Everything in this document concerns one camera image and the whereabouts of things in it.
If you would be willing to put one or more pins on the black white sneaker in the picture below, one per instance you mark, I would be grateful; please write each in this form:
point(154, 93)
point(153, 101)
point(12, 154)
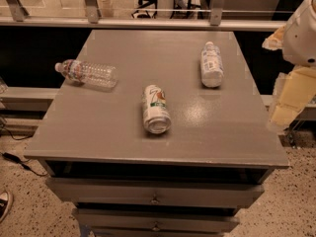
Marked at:
point(6, 201)

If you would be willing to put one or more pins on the white soda can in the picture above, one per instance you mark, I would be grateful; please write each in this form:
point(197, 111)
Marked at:
point(156, 118)

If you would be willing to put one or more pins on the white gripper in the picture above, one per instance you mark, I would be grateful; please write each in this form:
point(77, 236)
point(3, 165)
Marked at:
point(300, 39)

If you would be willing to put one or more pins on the top grey drawer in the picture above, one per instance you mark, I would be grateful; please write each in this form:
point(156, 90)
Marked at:
point(155, 193)

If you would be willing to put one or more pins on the clear plastic water bottle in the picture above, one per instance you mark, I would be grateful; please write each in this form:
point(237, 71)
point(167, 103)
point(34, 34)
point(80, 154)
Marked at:
point(98, 75)

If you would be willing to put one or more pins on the grey drawer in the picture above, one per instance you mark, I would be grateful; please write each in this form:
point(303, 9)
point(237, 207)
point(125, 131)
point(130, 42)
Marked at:
point(154, 221)
point(155, 193)

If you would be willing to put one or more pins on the grey drawer cabinet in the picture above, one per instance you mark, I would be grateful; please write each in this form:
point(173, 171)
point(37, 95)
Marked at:
point(176, 149)

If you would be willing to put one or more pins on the lower grey drawer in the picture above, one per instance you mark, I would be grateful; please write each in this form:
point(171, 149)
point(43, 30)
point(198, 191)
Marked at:
point(154, 221)

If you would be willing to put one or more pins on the metal glass railing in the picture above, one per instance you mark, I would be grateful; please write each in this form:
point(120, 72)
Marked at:
point(20, 16)

